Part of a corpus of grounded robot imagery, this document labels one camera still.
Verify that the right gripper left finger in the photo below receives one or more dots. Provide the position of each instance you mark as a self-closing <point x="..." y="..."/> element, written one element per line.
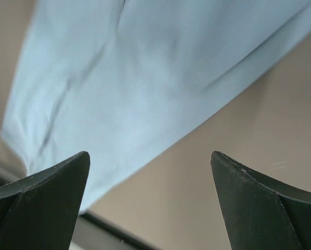
<point x="40" y="211"/>

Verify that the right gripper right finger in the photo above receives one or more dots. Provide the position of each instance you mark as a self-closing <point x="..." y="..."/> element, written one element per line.
<point x="260" y="212"/>

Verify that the blue t shirt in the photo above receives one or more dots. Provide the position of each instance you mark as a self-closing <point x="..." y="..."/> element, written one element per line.
<point x="125" y="80"/>

